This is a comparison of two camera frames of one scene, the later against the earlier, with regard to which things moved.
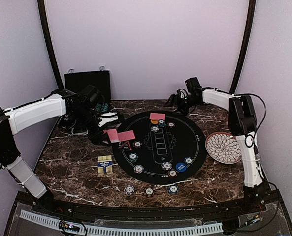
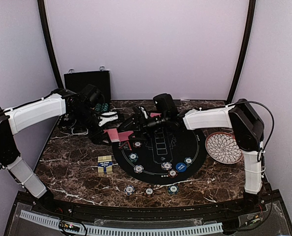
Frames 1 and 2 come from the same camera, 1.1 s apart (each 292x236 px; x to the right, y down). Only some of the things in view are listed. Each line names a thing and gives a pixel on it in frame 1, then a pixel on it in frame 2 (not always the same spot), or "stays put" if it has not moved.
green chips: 188,161 stays put
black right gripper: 177,97 -> 145,129
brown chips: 137,144 stays put
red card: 157,116 stays put
